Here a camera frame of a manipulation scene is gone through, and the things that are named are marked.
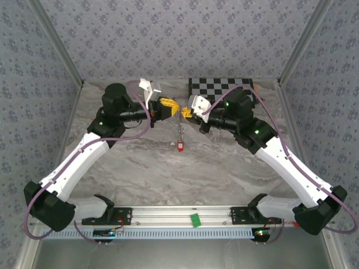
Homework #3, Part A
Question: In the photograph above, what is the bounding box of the black white chessboard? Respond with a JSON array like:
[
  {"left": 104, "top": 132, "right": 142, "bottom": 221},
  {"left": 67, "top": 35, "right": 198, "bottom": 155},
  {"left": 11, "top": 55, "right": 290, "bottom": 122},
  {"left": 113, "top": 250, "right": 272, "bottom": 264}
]
[{"left": 187, "top": 77, "right": 257, "bottom": 109}]

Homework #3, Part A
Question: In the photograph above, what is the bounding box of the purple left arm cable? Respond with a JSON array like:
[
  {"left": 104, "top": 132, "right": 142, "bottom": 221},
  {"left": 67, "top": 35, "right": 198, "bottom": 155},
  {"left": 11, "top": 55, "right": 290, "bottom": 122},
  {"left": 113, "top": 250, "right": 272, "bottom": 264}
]
[{"left": 24, "top": 80, "right": 152, "bottom": 240}]

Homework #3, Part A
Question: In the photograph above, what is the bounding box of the short purple base cable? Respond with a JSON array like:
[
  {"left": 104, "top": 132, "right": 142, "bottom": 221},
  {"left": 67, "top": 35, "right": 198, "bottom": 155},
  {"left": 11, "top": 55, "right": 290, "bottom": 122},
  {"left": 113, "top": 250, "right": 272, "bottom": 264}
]
[
  {"left": 256, "top": 220, "right": 286, "bottom": 245},
  {"left": 73, "top": 220, "right": 110, "bottom": 246}
]

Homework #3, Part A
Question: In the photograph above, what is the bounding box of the small circuit board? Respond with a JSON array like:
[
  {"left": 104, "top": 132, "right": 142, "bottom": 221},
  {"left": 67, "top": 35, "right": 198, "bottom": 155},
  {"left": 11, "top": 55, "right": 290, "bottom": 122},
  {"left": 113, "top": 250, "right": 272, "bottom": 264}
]
[
  {"left": 252, "top": 228, "right": 271, "bottom": 239},
  {"left": 92, "top": 228, "right": 125, "bottom": 239}
]

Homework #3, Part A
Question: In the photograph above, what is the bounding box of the green tag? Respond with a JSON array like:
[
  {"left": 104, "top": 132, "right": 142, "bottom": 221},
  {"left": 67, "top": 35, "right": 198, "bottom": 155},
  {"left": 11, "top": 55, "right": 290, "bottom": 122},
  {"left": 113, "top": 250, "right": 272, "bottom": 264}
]
[{"left": 189, "top": 213, "right": 202, "bottom": 228}]

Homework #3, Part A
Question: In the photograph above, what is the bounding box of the aluminium side rail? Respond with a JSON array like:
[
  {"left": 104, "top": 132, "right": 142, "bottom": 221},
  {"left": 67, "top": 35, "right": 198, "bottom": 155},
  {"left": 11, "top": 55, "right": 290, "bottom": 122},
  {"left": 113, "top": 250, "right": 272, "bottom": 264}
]
[{"left": 276, "top": 80, "right": 346, "bottom": 269}]

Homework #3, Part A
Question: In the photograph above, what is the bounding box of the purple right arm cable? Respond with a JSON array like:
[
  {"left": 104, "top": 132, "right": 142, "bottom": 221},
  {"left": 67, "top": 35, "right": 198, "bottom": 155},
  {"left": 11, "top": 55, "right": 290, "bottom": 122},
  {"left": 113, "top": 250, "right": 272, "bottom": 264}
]
[{"left": 204, "top": 84, "right": 356, "bottom": 234}]

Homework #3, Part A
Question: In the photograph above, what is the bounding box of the aluminium frame post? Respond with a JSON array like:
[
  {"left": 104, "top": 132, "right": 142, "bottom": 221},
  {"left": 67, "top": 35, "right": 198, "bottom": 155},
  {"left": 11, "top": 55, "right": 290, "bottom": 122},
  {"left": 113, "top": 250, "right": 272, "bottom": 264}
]
[
  {"left": 27, "top": 0, "right": 85, "bottom": 86},
  {"left": 277, "top": 0, "right": 334, "bottom": 86}
]

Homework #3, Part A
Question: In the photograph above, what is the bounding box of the steel sheet panel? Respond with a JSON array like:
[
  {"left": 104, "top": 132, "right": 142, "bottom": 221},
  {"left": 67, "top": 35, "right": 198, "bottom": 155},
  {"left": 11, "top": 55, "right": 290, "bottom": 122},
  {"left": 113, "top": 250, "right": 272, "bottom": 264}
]
[{"left": 30, "top": 238, "right": 334, "bottom": 269}]

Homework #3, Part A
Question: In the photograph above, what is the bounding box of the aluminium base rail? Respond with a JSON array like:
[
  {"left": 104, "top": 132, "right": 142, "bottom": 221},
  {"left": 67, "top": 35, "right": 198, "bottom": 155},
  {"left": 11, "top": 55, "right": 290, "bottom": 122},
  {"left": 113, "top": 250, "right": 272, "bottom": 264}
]
[{"left": 113, "top": 205, "right": 255, "bottom": 226}]

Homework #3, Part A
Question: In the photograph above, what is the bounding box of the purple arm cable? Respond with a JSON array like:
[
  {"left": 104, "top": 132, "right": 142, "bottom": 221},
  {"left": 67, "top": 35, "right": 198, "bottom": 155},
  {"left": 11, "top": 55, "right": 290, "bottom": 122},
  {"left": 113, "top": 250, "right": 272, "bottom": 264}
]
[
  {"left": 24, "top": 80, "right": 152, "bottom": 240},
  {"left": 204, "top": 84, "right": 356, "bottom": 234}
]

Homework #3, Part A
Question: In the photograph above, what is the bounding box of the slotted cable duct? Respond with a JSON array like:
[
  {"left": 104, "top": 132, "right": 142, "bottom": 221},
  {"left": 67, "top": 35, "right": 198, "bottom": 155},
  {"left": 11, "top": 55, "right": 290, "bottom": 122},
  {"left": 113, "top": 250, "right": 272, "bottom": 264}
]
[{"left": 41, "top": 226, "right": 255, "bottom": 240}]

